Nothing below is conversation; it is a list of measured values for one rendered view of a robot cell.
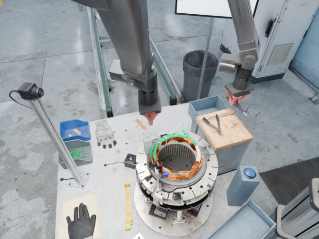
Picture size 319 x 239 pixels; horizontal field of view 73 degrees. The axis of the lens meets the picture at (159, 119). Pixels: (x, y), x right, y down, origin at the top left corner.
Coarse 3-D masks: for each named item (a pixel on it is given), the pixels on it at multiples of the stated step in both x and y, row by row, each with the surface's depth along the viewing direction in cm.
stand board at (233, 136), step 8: (216, 112) 107; (224, 112) 107; (200, 120) 104; (208, 120) 104; (216, 120) 104; (224, 120) 104; (232, 120) 104; (208, 128) 101; (224, 128) 101; (232, 128) 101; (240, 128) 101; (208, 136) 97; (216, 136) 97; (224, 136) 97; (232, 136) 97; (240, 136) 97; (248, 136) 97; (216, 144) 94; (224, 144) 94; (232, 144) 95
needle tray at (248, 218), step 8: (248, 200) 77; (240, 208) 75; (248, 208) 79; (256, 208) 77; (232, 216) 74; (240, 216) 77; (248, 216) 77; (256, 216) 77; (264, 216) 75; (224, 224) 74; (232, 224) 76; (240, 224) 76; (248, 224) 76; (256, 224) 76; (264, 224) 76; (272, 224) 73; (216, 232) 74; (224, 232) 74; (232, 232) 74; (240, 232) 74; (248, 232) 74; (256, 232) 74; (264, 232) 74
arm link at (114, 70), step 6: (114, 60) 57; (114, 66) 57; (108, 72) 58; (114, 72) 56; (120, 72) 56; (114, 78) 59; (120, 78) 58; (126, 84) 51; (132, 84) 50; (138, 84) 50
